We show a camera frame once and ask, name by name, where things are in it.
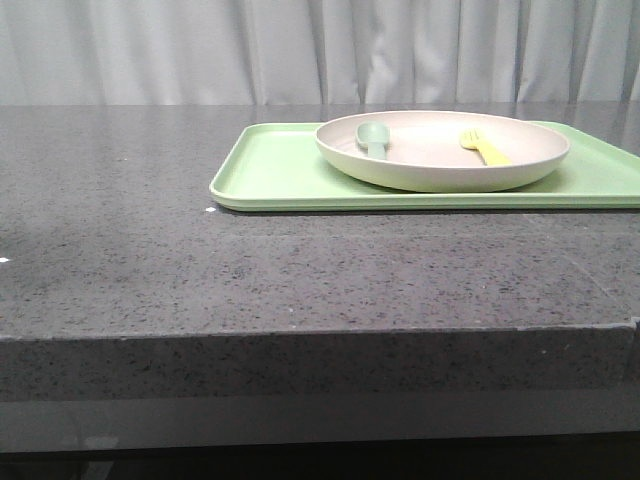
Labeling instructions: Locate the beige round plate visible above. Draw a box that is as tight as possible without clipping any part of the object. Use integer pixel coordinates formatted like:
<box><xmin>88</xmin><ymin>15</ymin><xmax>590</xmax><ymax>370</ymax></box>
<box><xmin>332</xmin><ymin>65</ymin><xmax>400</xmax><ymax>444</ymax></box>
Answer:
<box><xmin>315</xmin><ymin>110</ymin><xmax>570</xmax><ymax>193</ymax></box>

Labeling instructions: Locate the yellow plastic fork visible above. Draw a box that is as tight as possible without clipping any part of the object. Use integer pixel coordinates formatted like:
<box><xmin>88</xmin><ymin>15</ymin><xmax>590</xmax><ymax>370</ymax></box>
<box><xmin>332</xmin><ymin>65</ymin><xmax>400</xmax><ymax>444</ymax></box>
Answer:
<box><xmin>459</xmin><ymin>128</ymin><xmax>512</xmax><ymax>166</ymax></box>

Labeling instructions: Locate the light green plastic tray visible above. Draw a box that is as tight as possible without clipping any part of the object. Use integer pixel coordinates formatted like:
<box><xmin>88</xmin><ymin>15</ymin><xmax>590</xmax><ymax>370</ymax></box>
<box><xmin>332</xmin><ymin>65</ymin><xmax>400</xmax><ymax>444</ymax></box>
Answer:
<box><xmin>209</xmin><ymin>122</ymin><xmax>639</xmax><ymax>212</ymax></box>

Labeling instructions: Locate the sage green plastic spoon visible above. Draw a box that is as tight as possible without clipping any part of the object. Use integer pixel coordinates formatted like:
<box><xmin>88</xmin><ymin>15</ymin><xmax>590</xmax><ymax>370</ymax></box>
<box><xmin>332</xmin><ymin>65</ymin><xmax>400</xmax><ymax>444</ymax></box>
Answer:
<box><xmin>356</xmin><ymin>121</ymin><xmax>390</xmax><ymax>160</ymax></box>

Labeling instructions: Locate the grey pleated curtain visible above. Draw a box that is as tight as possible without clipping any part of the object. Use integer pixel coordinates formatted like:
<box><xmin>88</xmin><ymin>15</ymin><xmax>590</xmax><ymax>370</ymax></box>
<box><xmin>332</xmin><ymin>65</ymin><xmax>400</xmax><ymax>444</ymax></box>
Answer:
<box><xmin>1</xmin><ymin>1</ymin><xmax>639</xmax><ymax>106</ymax></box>

